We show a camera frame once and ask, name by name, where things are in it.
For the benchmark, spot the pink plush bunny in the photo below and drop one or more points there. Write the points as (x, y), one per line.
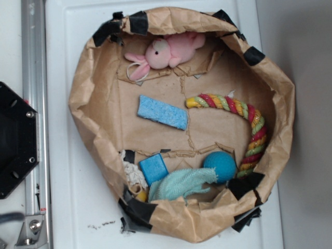
(169, 51)

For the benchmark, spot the light blue sponge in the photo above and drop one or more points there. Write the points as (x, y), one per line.
(162, 112)

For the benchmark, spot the brown paper bag bin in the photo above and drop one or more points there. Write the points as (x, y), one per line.
(104, 105)

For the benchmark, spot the blue rectangular block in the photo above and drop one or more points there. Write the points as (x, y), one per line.
(153, 168)

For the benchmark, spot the mint green cloth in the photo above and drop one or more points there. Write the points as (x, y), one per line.
(182, 183)

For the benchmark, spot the blue ball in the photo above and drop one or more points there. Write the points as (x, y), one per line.
(223, 165)

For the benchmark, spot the yellow cylinder block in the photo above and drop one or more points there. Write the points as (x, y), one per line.
(142, 196)

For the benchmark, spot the white tray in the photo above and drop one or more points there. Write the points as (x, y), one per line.
(85, 213)

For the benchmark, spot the multicolour twisted rope toy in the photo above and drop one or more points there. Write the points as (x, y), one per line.
(256, 147)

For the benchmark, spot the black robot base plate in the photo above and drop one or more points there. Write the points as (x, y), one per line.
(18, 140)

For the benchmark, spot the metal corner bracket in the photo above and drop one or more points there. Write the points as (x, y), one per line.
(32, 234)

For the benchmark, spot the aluminium extrusion rail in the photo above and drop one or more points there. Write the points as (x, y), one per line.
(34, 83)

